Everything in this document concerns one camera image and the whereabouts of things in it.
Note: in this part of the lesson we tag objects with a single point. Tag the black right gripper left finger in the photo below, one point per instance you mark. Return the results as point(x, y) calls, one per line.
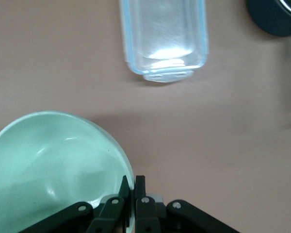
point(106, 216)

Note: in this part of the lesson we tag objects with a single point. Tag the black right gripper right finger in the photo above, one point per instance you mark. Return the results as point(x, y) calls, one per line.
point(148, 216)

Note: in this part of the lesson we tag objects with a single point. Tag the green bowl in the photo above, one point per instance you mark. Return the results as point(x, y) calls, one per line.
point(51, 165)

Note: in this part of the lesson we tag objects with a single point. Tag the brown table mat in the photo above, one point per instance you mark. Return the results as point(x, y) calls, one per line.
point(208, 133)

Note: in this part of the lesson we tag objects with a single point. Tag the clear plastic food container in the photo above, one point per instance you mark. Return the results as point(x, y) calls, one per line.
point(165, 31)

